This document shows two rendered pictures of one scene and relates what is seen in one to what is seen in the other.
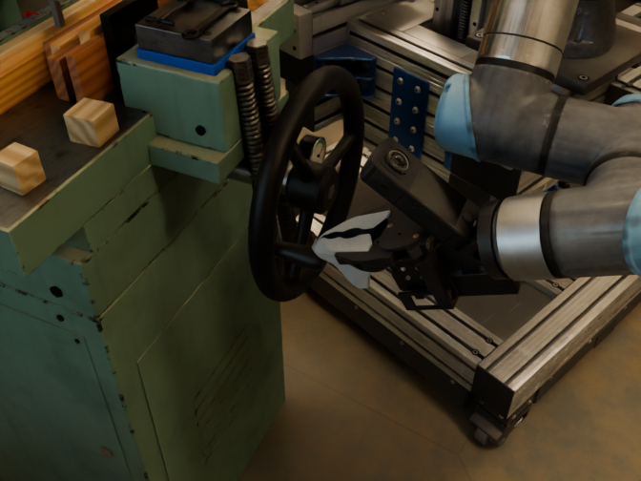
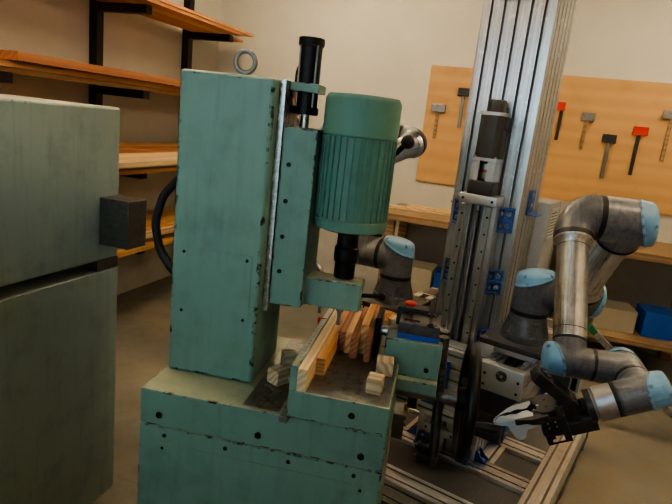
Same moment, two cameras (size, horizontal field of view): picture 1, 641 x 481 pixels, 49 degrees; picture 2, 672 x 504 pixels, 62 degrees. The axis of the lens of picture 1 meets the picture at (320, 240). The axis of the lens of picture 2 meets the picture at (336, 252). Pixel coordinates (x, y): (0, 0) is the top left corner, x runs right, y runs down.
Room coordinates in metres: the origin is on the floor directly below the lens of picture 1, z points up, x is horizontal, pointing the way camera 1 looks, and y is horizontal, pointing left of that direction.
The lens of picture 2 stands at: (-0.45, 0.69, 1.44)
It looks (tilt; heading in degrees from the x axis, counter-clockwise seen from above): 13 degrees down; 345
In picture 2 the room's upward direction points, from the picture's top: 6 degrees clockwise
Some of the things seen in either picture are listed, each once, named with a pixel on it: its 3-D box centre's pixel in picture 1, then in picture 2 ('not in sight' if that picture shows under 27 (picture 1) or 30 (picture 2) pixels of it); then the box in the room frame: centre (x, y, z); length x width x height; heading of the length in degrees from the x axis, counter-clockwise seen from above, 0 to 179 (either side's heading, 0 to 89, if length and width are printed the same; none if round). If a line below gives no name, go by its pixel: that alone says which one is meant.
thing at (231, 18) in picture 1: (200, 18); (418, 320); (0.76, 0.13, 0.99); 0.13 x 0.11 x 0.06; 156
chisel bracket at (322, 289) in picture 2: not in sight; (333, 293); (0.83, 0.34, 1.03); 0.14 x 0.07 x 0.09; 66
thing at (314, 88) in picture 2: not in sight; (306, 76); (0.88, 0.45, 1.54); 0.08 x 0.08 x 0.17; 66
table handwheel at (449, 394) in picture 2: (258, 171); (435, 394); (0.71, 0.08, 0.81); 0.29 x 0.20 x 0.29; 156
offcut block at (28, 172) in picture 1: (18, 168); (375, 383); (0.57, 0.30, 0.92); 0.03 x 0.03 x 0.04; 60
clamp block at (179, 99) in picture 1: (203, 78); (413, 348); (0.75, 0.14, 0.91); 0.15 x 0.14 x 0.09; 156
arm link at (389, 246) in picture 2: not in sight; (396, 255); (1.44, -0.05, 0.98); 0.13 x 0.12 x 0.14; 49
